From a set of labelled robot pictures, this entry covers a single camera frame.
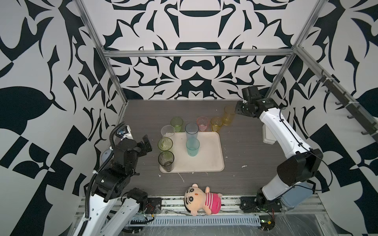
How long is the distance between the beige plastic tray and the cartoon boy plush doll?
0.13 m

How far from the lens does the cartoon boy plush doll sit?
0.70 m

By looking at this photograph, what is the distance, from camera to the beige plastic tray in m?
0.87
